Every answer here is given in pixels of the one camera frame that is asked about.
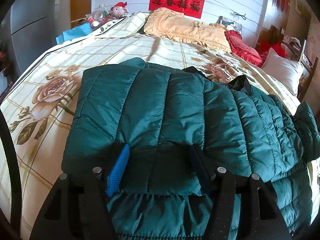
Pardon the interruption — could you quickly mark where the dark green quilted jacket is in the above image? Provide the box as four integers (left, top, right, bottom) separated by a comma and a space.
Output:
62, 58, 319, 239

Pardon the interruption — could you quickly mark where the floral cream bed quilt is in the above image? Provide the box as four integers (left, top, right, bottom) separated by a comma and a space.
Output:
0, 11, 320, 240

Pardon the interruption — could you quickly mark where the white pillow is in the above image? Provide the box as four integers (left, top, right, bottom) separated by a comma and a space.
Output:
261, 48, 304, 96

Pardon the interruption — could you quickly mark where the wooden chair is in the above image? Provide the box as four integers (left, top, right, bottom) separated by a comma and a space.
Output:
258, 25, 319, 104

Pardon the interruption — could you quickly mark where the red frilled cushion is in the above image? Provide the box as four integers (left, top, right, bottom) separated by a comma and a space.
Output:
225, 30, 263, 67

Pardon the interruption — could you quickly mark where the blue paper bag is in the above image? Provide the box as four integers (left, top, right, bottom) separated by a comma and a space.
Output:
56, 23, 92, 44

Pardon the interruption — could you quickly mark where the framed photo at headboard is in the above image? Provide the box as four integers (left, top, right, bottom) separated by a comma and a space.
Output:
218, 16, 242, 34

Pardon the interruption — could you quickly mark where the grey refrigerator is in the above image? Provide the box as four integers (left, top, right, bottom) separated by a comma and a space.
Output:
1, 0, 52, 81

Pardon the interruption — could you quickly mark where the yellow frilled pillow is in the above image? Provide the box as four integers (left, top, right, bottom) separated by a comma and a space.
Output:
144, 8, 231, 52

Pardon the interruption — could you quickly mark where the plush toy with red hat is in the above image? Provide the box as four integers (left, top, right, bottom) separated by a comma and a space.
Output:
110, 2, 129, 19

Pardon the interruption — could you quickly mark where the red banner with characters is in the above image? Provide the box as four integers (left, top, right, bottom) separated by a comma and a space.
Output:
149, 0, 205, 18

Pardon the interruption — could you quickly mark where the black braided cable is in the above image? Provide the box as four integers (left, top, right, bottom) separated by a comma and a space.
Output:
0, 109, 23, 238

